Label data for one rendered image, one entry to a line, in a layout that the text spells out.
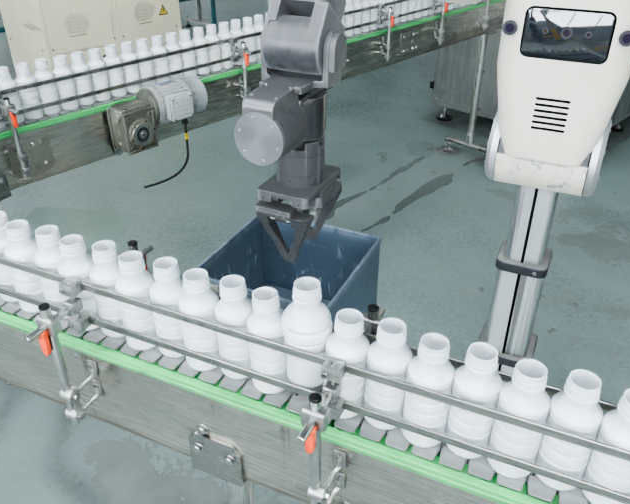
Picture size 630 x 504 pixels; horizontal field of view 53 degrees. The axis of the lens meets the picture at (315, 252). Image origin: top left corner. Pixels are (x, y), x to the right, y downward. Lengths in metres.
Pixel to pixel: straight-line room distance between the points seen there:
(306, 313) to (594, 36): 0.69
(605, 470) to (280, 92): 0.57
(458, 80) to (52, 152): 3.28
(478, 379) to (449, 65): 4.13
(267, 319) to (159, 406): 0.29
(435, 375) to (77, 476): 1.64
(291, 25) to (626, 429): 0.58
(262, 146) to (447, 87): 4.26
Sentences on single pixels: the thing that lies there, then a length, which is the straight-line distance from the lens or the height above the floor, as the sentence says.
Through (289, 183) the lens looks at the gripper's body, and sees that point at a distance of 0.73.
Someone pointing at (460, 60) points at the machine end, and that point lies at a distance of 4.78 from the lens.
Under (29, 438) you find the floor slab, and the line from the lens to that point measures 2.46.
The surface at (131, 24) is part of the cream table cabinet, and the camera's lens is 4.96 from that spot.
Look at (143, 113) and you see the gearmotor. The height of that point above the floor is 0.98.
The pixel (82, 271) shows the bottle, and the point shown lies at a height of 1.12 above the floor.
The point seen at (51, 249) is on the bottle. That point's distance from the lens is 1.12.
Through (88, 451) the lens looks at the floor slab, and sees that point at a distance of 2.34.
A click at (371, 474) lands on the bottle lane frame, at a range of 0.95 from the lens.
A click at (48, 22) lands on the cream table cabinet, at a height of 0.80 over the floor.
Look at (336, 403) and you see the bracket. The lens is 0.89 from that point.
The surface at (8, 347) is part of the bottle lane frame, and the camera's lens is 1.29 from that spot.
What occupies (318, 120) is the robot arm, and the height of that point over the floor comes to 1.43.
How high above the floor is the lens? 1.68
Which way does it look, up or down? 32 degrees down
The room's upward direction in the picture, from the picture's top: straight up
